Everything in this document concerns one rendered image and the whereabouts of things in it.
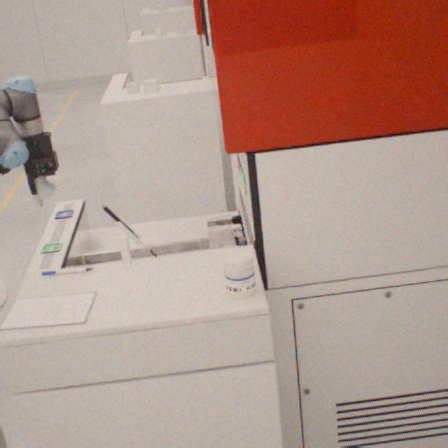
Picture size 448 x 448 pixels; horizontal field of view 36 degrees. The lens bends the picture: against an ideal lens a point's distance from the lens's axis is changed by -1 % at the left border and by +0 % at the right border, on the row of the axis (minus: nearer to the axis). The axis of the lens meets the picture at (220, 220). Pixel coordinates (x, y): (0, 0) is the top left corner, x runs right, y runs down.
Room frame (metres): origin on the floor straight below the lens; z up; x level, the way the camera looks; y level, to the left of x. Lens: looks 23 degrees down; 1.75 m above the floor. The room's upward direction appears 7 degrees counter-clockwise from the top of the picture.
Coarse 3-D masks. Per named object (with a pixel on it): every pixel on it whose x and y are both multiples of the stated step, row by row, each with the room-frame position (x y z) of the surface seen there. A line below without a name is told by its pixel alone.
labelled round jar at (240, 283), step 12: (240, 252) 1.45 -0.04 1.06; (228, 264) 1.41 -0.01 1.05; (240, 264) 1.40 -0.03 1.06; (252, 264) 1.43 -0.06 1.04; (228, 276) 1.41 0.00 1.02; (240, 276) 1.40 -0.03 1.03; (252, 276) 1.42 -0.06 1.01; (228, 288) 1.42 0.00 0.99; (240, 288) 1.40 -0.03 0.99; (252, 288) 1.41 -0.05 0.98
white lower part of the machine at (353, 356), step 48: (288, 288) 1.70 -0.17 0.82; (336, 288) 1.70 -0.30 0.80; (384, 288) 1.71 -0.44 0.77; (432, 288) 1.70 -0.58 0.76; (288, 336) 1.70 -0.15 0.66; (336, 336) 1.70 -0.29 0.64; (384, 336) 1.70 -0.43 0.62; (432, 336) 1.70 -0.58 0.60; (288, 384) 1.70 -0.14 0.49; (336, 384) 1.70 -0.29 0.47; (384, 384) 1.70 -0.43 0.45; (432, 384) 1.70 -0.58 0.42; (288, 432) 1.70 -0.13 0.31; (336, 432) 1.70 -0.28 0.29; (384, 432) 1.70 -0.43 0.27; (432, 432) 1.70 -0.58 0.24
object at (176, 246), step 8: (192, 240) 2.03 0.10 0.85; (200, 240) 2.02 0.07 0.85; (208, 240) 2.02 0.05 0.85; (136, 248) 2.02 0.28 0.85; (144, 248) 2.01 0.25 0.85; (152, 248) 2.01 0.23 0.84; (160, 248) 2.01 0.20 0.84; (168, 248) 2.02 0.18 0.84; (176, 248) 2.02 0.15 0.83; (184, 248) 2.02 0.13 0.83; (192, 248) 2.02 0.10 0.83; (200, 248) 2.02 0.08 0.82; (88, 256) 2.01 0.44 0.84; (96, 256) 2.01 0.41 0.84; (104, 256) 2.01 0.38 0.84; (112, 256) 2.01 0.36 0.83; (120, 256) 2.01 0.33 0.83; (136, 256) 2.01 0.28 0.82
